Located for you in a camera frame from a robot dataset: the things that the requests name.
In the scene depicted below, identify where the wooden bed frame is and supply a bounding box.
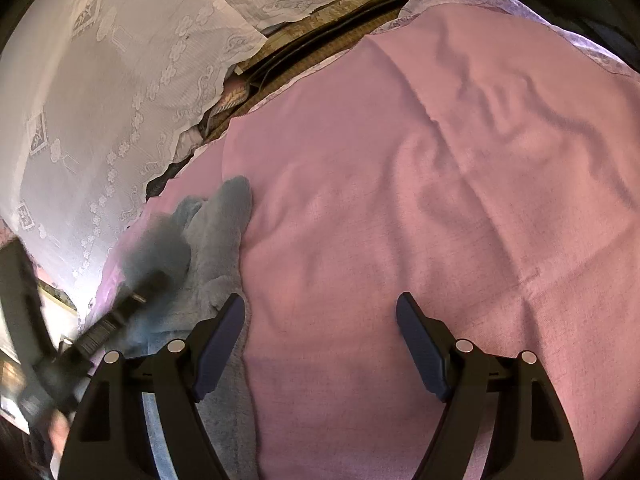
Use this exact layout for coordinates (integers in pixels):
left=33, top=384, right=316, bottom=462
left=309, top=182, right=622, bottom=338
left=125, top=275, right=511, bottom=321
left=232, top=0, right=418, bottom=93

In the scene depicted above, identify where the black cloth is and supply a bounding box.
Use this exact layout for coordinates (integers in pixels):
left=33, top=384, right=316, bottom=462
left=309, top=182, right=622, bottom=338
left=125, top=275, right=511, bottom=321
left=432, top=0, right=640, bottom=72

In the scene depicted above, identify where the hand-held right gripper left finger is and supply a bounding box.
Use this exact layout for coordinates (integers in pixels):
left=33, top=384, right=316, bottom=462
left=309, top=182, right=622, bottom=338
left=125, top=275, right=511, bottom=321
left=57, top=292, right=247, bottom=480

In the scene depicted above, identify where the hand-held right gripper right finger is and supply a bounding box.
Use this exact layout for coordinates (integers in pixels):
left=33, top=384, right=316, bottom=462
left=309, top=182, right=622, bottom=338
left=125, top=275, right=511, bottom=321
left=396, top=291, right=586, bottom=480

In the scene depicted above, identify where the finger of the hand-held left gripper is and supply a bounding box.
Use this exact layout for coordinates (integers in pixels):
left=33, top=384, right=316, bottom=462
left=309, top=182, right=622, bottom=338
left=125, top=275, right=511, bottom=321
left=74, top=269, right=172, bottom=362

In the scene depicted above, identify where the pink blanket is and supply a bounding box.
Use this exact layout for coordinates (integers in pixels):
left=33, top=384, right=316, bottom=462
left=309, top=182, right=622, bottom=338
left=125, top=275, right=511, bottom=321
left=80, top=7, right=640, bottom=480

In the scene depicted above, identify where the light blue fleece garment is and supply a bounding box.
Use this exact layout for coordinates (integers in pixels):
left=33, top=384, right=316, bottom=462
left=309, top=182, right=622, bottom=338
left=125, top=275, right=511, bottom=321
left=107, top=175, right=262, bottom=480

